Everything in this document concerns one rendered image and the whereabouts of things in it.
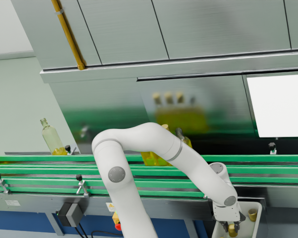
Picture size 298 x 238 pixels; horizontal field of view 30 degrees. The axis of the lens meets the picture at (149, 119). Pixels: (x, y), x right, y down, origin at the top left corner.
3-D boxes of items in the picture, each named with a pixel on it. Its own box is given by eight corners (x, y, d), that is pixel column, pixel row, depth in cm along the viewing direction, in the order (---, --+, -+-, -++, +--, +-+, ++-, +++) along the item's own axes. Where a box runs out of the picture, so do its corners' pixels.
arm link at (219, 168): (237, 198, 206) (227, 183, 214) (230, 172, 199) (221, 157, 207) (216, 206, 206) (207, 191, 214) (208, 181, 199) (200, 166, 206)
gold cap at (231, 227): (237, 237, 221) (234, 230, 219) (228, 237, 222) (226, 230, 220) (238, 231, 224) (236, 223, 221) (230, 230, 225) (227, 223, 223)
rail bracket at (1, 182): (13, 192, 275) (1, 172, 268) (5, 202, 270) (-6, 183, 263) (6, 191, 277) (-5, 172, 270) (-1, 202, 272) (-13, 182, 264)
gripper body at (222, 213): (237, 191, 212) (243, 211, 218) (212, 191, 216) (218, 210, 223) (234, 205, 207) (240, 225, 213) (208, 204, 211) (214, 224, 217)
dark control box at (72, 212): (83, 215, 266) (77, 203, 261) (77, 228, 260) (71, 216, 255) (69, 214, 269) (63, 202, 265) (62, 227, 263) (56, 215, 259)
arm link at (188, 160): (190, 158, 183) (245, 197, 199) (176, 133, 196) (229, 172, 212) (171, 176, 185) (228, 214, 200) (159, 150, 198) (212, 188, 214)
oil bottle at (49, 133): (68, 155, 287) (49, 115, 273) (65, 162, 283) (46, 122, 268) (58, 156, 289) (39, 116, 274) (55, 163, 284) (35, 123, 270)
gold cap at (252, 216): (247, 214, 229) (249, 221, 231) (255, 215, 227) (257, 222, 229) (249, 208, 231) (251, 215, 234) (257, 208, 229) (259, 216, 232)
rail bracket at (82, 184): (93, 194, 257) (83, 174, 249) (87, 206, 251) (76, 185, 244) (85, 194, 258) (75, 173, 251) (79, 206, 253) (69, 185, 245)
